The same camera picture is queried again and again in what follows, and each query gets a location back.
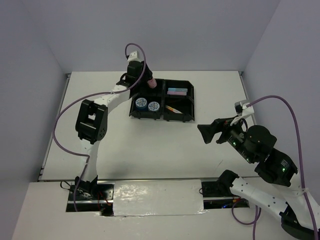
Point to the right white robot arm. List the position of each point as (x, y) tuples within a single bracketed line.
[(296, 210)]

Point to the black four-compartment organizer tray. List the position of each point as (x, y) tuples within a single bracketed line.
[(172, 107)]

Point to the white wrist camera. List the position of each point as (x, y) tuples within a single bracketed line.
[(243, 110), (133, 56)]

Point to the silver tape sheet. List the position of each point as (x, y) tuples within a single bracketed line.
[(157, 198)]

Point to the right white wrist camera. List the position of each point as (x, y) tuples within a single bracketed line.
[(243, 110)]

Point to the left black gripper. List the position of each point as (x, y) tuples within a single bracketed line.
[(148, 74)]

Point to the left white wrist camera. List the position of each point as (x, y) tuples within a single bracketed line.
[(133, 56)]

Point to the purple glue stick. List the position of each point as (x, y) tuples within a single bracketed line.
[(177, 93)]

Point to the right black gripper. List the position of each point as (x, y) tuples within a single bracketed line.
[(206, 130)]

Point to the orange highlighter pen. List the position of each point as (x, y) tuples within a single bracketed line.
[(173, 109)]

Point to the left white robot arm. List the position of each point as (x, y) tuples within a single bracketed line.
[(92, 121)]

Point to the blue glue stick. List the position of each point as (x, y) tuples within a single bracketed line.
[(175, 89)]

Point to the pink glue bottle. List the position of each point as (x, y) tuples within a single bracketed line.
[(152, 83)]

